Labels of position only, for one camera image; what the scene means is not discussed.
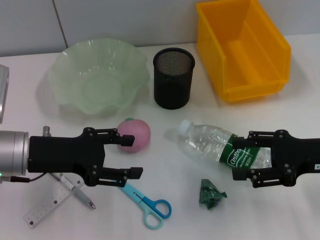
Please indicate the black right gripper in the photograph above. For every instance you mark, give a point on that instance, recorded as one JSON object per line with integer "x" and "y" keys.
{"x": 295, "y": 155}

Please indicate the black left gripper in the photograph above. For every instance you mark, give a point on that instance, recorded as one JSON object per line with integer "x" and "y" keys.
{"x": 62, "y": 155}

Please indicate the pink toy peach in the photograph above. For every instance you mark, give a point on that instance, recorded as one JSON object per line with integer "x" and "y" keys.
{"x": 140, "y": 135}

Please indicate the blue and teal scissors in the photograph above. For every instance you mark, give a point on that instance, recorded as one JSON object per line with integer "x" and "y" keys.
{"x": 140, "y": 197}

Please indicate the clear green-label water bottle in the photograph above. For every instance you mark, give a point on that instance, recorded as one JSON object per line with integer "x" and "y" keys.
{"x": 205, "y": 140}

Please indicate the green plastic wrapper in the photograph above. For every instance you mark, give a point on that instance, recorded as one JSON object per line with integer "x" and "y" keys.
{"x": 211, "y": 195}

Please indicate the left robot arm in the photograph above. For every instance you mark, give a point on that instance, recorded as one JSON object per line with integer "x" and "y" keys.
{"x": 13, "y": 152}

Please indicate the grey white ballpoint pen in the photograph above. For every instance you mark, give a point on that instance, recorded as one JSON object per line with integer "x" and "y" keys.
{"x": 80, "y": 195}

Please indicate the green glass fruit plate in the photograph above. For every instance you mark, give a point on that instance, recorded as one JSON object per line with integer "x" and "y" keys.
{"x": 100, "y": 75}

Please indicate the black mesh pen holder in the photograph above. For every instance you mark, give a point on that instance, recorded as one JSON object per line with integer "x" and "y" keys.
{"x": 172, "y": 85}

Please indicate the clear plastic ruler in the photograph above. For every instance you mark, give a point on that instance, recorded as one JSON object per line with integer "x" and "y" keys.
{"x": 45, "y": 207}

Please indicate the yellow plastic bin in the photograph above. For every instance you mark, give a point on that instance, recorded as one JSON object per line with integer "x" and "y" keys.
{"x": 250, "y": 62}

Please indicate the silver left gripper post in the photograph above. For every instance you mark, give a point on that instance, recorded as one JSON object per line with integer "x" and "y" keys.
{"x": 46, "y": 131}

